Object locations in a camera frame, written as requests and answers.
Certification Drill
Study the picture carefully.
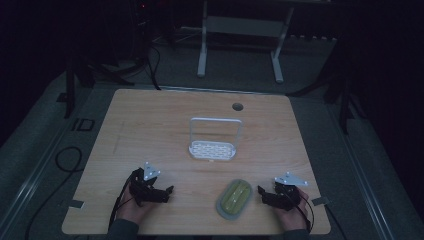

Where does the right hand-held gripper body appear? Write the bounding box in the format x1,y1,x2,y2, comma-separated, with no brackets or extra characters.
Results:
263,171,310,212

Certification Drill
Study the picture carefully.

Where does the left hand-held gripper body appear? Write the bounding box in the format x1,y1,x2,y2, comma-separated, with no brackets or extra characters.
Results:
128,161,169,207

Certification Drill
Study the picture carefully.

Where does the grey oval dish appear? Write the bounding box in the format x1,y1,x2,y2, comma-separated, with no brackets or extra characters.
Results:
215,178,254,221

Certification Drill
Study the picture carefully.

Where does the white drain rack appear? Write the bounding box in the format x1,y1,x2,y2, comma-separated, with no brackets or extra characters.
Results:
188,116,244,162

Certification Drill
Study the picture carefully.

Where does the person's right hand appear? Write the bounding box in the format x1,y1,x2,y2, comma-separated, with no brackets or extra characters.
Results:
273,186,311,232

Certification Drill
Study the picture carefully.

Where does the person's left hand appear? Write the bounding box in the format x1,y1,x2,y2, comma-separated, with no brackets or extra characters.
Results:
116,190,156,226

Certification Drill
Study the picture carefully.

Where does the black tripod stand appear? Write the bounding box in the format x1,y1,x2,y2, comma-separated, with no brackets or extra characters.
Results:
293,39,368,136
63,43,136,120

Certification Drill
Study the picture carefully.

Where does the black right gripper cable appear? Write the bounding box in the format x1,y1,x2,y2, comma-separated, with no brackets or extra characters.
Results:
293,191,316,233

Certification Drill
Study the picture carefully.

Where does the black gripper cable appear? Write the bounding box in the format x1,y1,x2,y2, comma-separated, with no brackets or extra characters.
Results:
108,173,135,230
293,191,316,233

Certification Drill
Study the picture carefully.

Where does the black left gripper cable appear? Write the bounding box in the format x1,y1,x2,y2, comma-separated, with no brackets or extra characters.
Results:
108,173,135,230

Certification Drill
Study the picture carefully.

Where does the black floor cable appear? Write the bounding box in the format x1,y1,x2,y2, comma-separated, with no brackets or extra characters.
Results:
23,146,84,240

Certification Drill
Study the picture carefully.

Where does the black hanging cable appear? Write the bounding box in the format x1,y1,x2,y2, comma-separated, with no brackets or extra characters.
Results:
146,43,162,91

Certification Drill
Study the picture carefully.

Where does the white metal table frame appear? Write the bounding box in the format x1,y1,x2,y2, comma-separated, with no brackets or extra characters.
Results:
196,0,296,84

